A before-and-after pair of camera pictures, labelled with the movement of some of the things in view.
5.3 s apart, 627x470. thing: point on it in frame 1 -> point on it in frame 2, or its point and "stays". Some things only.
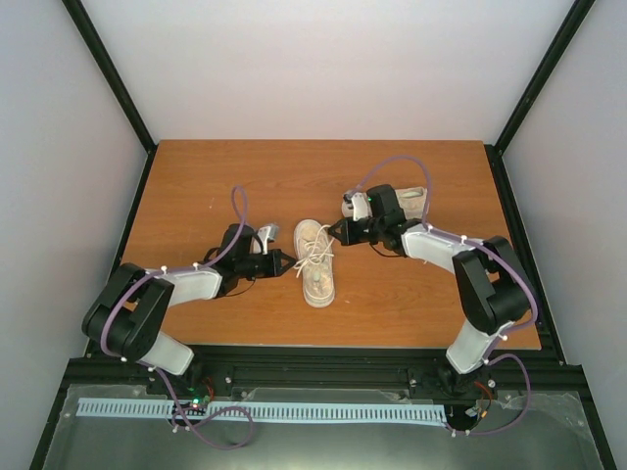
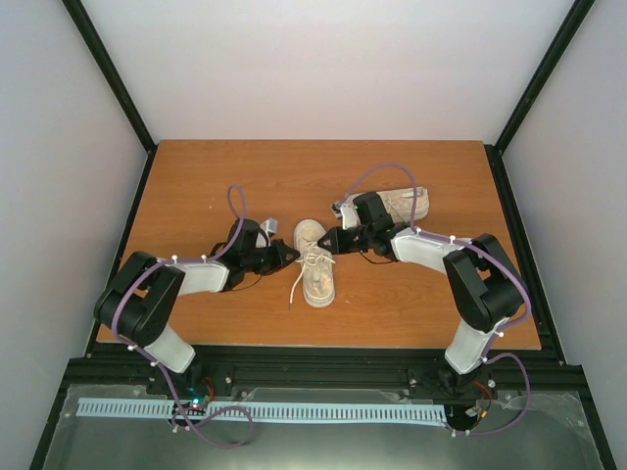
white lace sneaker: (315, 261) stays
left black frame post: (110, 72) stays
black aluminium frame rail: (543, 373) stays
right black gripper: (348, 239) -> (338, 246)
